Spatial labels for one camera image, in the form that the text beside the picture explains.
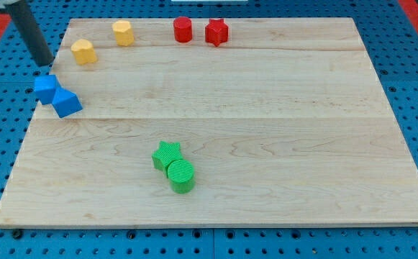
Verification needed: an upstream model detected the wooden board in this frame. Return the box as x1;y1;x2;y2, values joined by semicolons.
0;18;418;229

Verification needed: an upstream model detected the yellow heart block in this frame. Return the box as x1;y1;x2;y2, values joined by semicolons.
71;39;98;65

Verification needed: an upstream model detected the yellow hexagon block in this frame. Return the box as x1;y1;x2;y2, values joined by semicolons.
112;20;135;47

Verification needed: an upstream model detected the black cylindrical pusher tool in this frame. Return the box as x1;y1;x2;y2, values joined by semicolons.
3;0;55;67

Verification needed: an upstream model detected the green cylinder block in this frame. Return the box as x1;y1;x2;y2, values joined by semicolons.
167;159;195;194

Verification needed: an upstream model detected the red cylinder block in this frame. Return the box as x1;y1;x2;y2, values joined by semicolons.
173;17;193;43

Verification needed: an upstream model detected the red star block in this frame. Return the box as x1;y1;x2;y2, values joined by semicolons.
205;18;229;47

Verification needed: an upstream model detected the blue cube block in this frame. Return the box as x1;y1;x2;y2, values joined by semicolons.
34;75;60;105

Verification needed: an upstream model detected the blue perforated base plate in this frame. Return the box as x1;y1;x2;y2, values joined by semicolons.
0;1;418;258

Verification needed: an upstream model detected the green star block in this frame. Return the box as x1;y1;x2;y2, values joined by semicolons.
152;141;183;177

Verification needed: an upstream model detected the blue triangle block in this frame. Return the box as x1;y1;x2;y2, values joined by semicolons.
52;87;83;118

